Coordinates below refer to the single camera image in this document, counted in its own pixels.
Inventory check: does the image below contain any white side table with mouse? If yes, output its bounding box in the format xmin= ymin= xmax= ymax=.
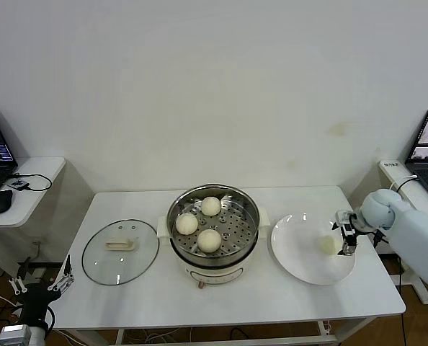
xmin=0 ymin=156 xmax=67 ymax=300

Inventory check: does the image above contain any black usb hub cable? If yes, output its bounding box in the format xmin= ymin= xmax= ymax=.
xmin=8 ymin=172 xmax=53 ymax=192

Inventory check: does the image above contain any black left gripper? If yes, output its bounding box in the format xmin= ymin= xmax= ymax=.
xmin=9 ymin=254 xmax=75 ymax=325

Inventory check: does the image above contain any right black laptop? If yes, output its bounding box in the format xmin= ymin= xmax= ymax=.
xmin=404 ymin=109 xmax=428 ymax=208

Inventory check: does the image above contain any round white plate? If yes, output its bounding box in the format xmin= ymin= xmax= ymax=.
xmin=270 ymin=213 xmax=357 ymax=286

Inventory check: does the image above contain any white main table frame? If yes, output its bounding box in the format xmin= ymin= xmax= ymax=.
xmin=115 ymin=319 xmax=377 ymax=346

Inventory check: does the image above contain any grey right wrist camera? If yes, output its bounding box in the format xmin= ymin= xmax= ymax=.
xmin=335 ymin=210 xmax=355 ymax=237

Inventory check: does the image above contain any perforated steel steamer basket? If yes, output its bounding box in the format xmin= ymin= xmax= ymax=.
xmin=166 ymin=183 xmax=262 ymax=261

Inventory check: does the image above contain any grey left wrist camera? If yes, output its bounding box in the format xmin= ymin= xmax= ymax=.
xmin=0 ymin=324 xmax=32 ymax=346

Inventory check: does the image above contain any black computer mouse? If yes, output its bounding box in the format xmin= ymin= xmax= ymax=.
xmin=0 ymin=189 xmax=14 ymax=216

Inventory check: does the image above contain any white steamed baozi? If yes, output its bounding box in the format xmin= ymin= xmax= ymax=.
xmin=197 ymin=229 xmax=222 ymax=253
xmin=317 ymin=234 xmax=336 ymax=256
xmin=175 ymin=213 xmax=200 ymax=236
xmin=200 ymin=196 xmax=222 ymax=217

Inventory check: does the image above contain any white laptop cable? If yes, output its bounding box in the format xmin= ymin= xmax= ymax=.
xmin=388 ymin=174 xmax=419 ymax=194

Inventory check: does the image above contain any glass lid cream handle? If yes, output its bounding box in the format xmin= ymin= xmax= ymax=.
xmin=81 ymin=218 xmax=161 ymax=286

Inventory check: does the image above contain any cream electric cooking pot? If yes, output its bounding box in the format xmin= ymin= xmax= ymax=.
xmin=157 ymin=212 xmax=272 ymax=289

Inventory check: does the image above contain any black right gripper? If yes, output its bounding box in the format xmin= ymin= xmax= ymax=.
xmin=331 ymin=216 xmax=361 ymax=257

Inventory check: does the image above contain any white side table with label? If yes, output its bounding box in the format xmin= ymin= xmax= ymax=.
xmin=378 ymin=160 xmax=428 ymax=306

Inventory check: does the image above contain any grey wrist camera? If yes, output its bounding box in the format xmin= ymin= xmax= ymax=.
xmin=335 ymin=210 xmax=355 ymax=237
xmin=0 ymin=324 xmax=32 ymax=346

